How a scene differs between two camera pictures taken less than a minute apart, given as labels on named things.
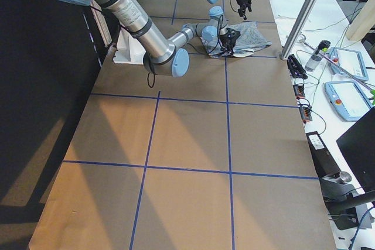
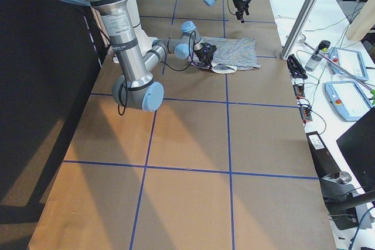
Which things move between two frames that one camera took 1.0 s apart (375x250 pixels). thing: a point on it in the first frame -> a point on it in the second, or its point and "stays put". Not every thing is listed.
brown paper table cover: [217, 158] stays put
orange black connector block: [306, 110] stays put
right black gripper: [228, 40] -> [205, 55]
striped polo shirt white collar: [252, 38] -> [232, 54]
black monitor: [357, 144] stays put
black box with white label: [323, 162] stays put
